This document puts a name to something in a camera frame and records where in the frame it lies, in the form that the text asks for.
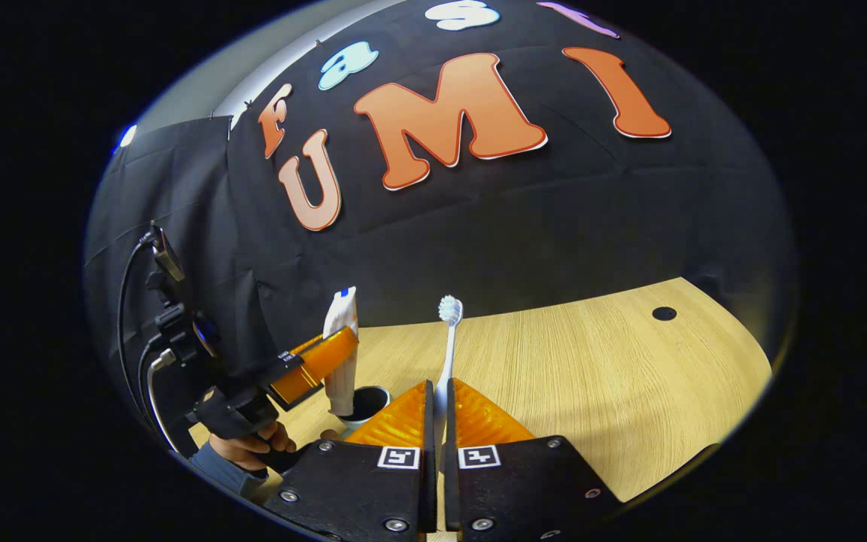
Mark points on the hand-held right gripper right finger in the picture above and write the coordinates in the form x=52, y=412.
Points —
x=451, y=482

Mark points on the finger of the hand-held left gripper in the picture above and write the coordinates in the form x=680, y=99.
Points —
x=320, y=361

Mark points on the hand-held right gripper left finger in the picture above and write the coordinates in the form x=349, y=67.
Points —
x=428, y=467

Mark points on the white toothpaste tube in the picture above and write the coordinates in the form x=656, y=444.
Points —
x=341, y=312

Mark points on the pale blue toothbrush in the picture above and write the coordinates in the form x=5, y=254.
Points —
x=448, y=354

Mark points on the ceiling light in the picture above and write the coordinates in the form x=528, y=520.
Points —
x=127, y=135

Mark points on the black backdrop cloth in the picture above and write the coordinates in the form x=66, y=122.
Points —
x=554, y=226

